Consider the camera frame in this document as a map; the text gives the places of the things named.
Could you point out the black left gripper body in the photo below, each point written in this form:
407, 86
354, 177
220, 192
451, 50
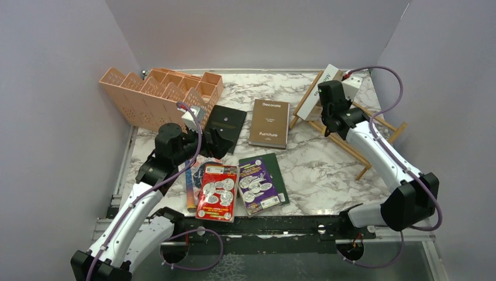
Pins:
190, 144

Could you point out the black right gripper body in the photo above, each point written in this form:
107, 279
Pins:
324, 117

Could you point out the white Afternoon Tea book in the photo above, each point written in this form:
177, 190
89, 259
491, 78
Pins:
306, 108

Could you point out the brown Decorate Furniture book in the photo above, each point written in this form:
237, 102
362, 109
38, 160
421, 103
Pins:
270, 122

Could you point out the Little Women book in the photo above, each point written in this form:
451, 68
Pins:
198, 169

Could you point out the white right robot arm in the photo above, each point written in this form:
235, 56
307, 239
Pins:
413, 193

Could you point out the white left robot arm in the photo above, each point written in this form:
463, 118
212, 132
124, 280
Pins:
123, 245

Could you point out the black hardcover book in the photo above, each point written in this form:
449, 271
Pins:
228, 121

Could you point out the wooden book rack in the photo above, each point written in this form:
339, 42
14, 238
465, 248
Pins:
370, 142

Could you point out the red comic paperback book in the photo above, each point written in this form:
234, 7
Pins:
218, 193

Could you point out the peach plastic file organizer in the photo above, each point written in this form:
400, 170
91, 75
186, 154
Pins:
151, 102

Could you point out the dark green thin book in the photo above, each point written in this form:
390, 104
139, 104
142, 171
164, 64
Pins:
272, 166

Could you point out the purple comic paperback book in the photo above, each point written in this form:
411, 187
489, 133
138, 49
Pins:
256, 187

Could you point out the blue Jane Eyre book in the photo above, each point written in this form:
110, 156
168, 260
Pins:
191, 191

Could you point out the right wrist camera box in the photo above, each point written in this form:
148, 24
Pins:
351, 86

